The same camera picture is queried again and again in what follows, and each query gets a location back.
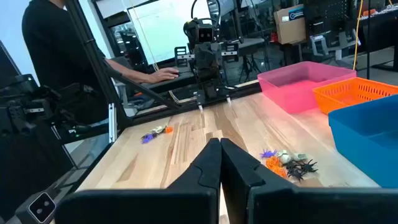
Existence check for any grey desk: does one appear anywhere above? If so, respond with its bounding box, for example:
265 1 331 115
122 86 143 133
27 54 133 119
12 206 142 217
139 37 265 94

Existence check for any silver frame bracket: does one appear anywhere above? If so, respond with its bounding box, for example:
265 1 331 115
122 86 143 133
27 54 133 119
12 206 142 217
108 103 118 144

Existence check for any blue plastic bin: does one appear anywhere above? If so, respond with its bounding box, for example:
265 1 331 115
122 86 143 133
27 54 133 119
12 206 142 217
328 94 398 189

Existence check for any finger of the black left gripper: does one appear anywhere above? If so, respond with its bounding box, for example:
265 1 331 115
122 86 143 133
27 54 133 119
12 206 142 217
174 42 208 81
207 42 240 80

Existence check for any orange plastic basket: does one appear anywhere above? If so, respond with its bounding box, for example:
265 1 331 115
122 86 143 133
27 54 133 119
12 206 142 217
312 77 398 115

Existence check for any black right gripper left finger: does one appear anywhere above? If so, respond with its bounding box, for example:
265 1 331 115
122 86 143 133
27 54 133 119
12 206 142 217
55 138 223 224

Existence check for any brown cardboard box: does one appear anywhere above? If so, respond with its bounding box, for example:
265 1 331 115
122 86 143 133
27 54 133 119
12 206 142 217
273 4 307 45

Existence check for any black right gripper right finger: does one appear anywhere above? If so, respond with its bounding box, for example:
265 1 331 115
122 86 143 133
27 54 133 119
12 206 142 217
220 138 398 224

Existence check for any person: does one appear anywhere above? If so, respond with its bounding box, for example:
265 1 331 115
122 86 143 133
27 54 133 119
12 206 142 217
21 0 180 125

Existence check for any white computer monitor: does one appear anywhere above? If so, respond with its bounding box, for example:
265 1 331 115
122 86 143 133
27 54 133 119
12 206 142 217
126 0 215 67

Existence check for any grey table-level camera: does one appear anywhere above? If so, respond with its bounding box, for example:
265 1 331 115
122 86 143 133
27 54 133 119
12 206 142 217
14 191 57 224

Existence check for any pink plastic bin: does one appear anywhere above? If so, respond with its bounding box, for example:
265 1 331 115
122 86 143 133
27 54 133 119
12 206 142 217
257 60 358 114

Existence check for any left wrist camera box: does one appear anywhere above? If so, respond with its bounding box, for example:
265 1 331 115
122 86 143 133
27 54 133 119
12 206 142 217
198 27 215 44

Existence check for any yellow cable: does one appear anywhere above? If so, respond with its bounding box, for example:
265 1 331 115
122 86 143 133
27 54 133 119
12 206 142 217
352 0 364 71

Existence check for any black pegboard panel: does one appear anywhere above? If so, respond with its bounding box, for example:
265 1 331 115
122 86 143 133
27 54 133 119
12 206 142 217
303 0 355 35

